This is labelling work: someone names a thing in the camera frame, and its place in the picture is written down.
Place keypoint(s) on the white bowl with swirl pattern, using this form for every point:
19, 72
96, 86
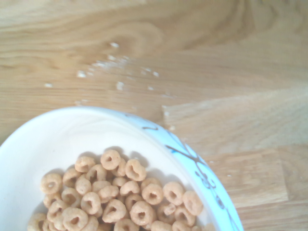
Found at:
60, 134

